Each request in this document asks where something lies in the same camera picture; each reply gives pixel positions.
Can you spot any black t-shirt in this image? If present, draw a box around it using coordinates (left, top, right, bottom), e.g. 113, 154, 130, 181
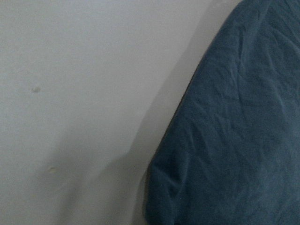
145, 0, 300, 225

